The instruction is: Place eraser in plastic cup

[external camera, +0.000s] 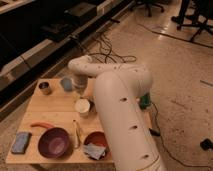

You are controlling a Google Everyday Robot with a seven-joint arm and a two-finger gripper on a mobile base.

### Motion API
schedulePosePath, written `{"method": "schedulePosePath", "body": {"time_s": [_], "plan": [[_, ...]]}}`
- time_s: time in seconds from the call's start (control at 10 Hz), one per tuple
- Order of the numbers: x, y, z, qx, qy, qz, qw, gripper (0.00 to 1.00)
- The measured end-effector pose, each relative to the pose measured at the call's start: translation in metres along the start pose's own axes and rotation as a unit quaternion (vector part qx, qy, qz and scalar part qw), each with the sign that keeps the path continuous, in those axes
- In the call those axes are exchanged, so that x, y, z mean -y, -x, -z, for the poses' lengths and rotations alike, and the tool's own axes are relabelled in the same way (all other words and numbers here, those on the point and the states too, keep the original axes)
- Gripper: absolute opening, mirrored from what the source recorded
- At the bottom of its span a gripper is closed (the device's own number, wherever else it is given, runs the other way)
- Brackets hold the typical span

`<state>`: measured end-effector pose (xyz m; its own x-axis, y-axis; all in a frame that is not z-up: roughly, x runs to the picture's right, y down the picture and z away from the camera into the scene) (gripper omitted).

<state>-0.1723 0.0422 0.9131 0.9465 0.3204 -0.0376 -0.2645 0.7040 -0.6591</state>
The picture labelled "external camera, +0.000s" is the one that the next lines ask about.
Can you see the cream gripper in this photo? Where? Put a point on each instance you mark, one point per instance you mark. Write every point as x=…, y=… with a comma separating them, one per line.
x=88, y=92

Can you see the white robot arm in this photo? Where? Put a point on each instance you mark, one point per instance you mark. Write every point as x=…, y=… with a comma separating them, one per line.
x=117, y=87

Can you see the white paper cup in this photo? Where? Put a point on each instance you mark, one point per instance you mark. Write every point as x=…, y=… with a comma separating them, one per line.
x=82, y=106

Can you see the translucent blue plastic cup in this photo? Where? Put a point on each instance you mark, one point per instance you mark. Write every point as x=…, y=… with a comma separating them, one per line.
x=66, y=83

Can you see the metal tin can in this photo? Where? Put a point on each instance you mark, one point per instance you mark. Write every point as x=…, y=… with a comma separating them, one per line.
x=45, y=88

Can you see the red-brown bowl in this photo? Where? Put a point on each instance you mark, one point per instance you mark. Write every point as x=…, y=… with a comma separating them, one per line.
x=97, y=138

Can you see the yellow banana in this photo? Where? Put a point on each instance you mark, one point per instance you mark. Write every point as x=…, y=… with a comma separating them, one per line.
x=77, y=141

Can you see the green plastic tray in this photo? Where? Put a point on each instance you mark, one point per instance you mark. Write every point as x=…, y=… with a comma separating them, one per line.
x=145, y=101

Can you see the grey folded cloth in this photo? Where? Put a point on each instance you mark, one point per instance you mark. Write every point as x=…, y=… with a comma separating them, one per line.
x=94, y=151

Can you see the purple bowl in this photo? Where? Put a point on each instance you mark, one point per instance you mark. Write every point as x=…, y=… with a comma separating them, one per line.
x=54, y=143

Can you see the black box on shelf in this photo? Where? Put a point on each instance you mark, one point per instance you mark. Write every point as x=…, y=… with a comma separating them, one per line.
x=82, y=11

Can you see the blue sponge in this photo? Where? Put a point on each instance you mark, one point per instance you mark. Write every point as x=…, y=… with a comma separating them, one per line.
x=21, y=143

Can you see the black office chair base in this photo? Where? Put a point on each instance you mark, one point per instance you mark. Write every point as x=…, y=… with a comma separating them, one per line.
x=148, y=4

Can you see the black plug on floor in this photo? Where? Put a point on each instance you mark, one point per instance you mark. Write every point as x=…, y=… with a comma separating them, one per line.
x=206, y=144

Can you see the black handled knife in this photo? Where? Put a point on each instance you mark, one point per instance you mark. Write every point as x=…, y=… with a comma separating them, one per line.
x=154, y=133

